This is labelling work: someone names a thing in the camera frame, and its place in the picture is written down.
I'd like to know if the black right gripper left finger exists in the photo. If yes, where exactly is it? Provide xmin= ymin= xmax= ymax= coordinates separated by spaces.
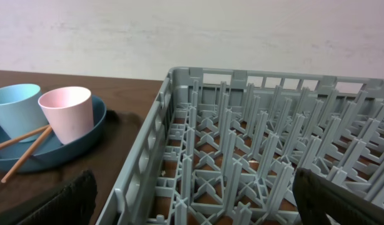
xmin=0 ymin=170 xmax=98 ymax=225

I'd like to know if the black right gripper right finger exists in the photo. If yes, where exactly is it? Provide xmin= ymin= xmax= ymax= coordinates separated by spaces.
xmin=292 ymin=168 xmax=384 ymax=225

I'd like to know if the grey dishwasher rack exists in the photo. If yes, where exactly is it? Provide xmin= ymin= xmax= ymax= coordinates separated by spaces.
xmin=98 ymin=67 xmax=384 ymax=224

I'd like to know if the dark blue plate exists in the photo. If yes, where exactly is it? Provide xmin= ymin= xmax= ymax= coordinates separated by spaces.
xmin=0 ymin=95 xmax=107 ymax=173

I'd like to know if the right wooden chopstick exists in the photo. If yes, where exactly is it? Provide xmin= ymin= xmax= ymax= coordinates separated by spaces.
xmin=1 ymin=125 xmax=53 ymax=183

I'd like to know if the wooden chopstick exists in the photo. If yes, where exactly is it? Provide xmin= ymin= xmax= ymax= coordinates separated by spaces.
xmin=0 ymin=125 xmax=50 ymax=150
xmin=1 ymin=125 xmax=53 ymax=183

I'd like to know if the pink cup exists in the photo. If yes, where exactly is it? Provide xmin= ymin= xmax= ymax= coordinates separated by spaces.
xmin=38 ymin=86 xmax=94 ymax=144

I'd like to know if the left wooden chopstick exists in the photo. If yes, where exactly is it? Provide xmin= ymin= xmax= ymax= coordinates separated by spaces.
xmin=0 ymin=125 xmax=50 ymax=150

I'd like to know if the light blue cup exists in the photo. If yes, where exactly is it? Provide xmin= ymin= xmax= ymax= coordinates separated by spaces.
xmin=0 ymin=84 xmax=48 ymax=139

